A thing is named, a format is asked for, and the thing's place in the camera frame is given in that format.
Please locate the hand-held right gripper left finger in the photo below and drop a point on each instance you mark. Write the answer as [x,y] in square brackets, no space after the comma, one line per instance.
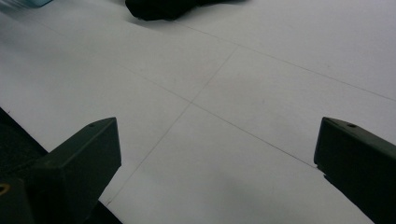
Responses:
[74,174]

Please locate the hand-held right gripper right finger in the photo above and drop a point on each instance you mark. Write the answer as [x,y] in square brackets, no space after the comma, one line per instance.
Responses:
[358,161]

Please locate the black cloth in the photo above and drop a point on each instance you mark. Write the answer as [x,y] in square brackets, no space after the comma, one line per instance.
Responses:
[162,9]

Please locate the blue plastic basket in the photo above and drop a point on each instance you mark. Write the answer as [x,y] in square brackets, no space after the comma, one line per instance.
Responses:
[28,2]

